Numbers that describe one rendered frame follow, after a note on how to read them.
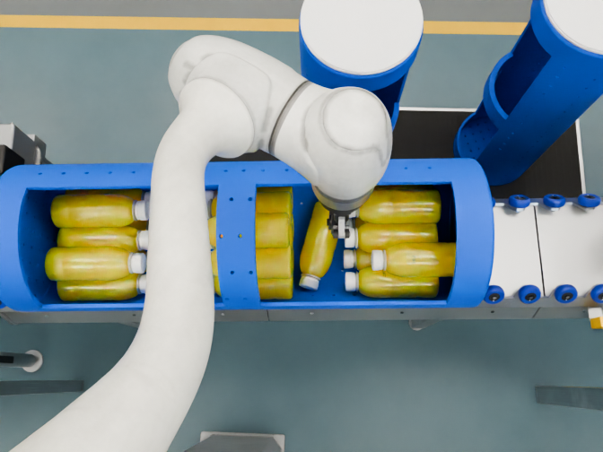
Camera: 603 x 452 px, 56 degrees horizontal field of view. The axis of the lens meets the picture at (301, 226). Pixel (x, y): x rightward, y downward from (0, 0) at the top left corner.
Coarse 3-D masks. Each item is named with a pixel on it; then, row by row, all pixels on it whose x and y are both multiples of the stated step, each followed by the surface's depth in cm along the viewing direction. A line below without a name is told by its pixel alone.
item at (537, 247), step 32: (512, 224) 127; (544, 224) 127; (576, 224) 126; (512, 256) 125; (544, 256) 125; (576, 256) 125; (512, 288) 123; (544, 288) 123; (576, 288) 123; (32, 320) 132; (64, 320) 132; (96, 320) 132; (128, 320) 131; (224, 320) 131; (256, 320) 131; (288, 320) 132
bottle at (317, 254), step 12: (312, 216) 118; (324, 216) 116; (312, 228) 116; (324, 228) 116; (312, 240) 115; (324, 240) 115; (336, 240) 117; (312, 252) 114; (324, 252) 115; (300, 264) 116; (312, 264) 114; (324, 264) 115; (312, 276) 114
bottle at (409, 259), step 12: (384, 252) 107; (396, 252) 106; (408, 252) 106; (420, 252) 106; (432, 252) 106; (444, 252) 106; (384, 264) 107; (396, 264) 106; (408, 264) 105; (420, 264) 105; (432, 264) 105; (444, 264) 105; (408, 276) 107; (420, 276) 108; (432, 276) 107; (444, 276) 107
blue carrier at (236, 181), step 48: (0, 192) 100; (48, 192) 121; (240, 192) 99; (480, 192) 97; (0, 240) 97; (48, 240) 120; (240, 240) 96; (480, 240) 96; (0, 288) 100; (48, 288) 120; (240, 288) 100; (336, 288) 118; (480, 288) 99
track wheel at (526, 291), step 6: (522, 288) 119; (528, 288) 118; (534, 288) 118; (522, 294) 118; (528, 294) 118; (534, 294) 118; (540, 294) 118; (522, 300) 119; (528, 300) 119; (534, 300) 119
